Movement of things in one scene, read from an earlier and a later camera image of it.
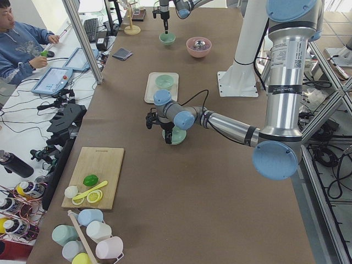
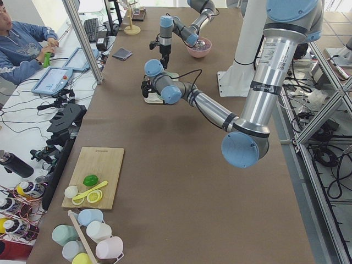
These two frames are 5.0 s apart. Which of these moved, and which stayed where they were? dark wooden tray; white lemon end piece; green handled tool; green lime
Moved: green handled tool
Stayed: green lime; white lemon end piece; dark wooden tray
